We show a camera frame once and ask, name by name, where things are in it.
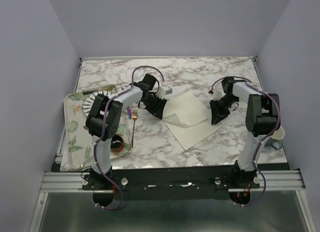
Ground iridescent purple utensil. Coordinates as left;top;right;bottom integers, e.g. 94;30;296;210
126;107;132;119

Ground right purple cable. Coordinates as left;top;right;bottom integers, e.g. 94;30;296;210
209;76;281;208

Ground blue grey mug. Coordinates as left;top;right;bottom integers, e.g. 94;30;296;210
265;126;285;150

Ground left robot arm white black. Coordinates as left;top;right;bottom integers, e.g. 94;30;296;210
85;74;167;189

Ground aluminium frame rail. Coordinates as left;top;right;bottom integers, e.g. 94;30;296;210
40;170;306;193

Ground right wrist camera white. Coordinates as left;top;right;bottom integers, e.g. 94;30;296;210
208;90;223;101

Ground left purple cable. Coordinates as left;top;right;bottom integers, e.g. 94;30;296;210
92;65;165;210

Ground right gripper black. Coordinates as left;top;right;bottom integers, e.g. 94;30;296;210
208;95;239;125

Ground rose gold fork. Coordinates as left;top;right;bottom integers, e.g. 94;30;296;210
131;109;138;147

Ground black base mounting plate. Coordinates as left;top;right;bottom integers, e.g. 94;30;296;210
82;165;261;201

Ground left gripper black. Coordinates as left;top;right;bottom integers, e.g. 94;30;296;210
141;93;167;120

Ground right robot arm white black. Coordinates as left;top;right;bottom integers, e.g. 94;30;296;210
208;76;281;188

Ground black and copper small bowl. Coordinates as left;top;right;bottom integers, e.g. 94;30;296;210
110;135;125;153

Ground leaf pattern serving tray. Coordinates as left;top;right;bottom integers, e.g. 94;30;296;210
60;84;133;171

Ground purple cable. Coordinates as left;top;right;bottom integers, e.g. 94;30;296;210
92;65;165;210
209;76;281;208

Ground white cloth napkin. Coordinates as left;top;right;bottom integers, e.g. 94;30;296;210
162;91;221;150

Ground white plate blue stripes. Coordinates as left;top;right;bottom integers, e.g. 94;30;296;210
82;90;115;117

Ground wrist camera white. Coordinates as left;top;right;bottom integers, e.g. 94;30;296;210
208;90;223;101
157;86;173;96

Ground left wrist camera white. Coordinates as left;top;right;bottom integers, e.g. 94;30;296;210
157;86;173;96

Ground green chopsticks on tray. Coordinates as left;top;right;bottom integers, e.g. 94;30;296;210
82;84;116;95

